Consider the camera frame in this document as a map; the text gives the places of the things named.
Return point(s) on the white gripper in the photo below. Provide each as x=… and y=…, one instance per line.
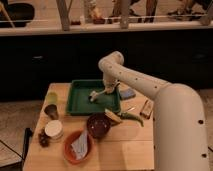
x=110, y=84

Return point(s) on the white dish brush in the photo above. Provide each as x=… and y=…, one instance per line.
x=94, y=95

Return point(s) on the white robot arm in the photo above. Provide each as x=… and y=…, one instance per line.
x=179, y=128

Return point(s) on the green plastic tray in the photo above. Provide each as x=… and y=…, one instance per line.
x=78, y=103

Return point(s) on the blue sponge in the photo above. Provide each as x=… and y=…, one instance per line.
x=127, y=94

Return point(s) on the metal spoon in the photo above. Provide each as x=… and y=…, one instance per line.
x=128, y=110

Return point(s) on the yellow corn cob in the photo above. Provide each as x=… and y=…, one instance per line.
x=112, y=116

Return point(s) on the green chili pepper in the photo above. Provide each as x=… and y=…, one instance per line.
x=133, y=117

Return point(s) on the dark red bowl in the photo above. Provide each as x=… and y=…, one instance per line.
x=98, y=125

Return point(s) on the small wooden box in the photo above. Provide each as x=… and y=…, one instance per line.
x=147, y=109

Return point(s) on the yellow green cup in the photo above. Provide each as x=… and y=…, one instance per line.
x=51, y=98

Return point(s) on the orange bowl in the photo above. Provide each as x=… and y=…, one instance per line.
x=68, y=152

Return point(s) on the white crumpled paper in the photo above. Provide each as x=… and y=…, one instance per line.
x=80, y=145

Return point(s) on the white round container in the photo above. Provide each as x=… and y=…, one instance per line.
x=54, y=129

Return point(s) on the dark grape bunch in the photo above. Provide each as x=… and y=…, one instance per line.
x=43, y=138

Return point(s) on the black table clamp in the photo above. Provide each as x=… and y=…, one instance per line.
x=27, y=136

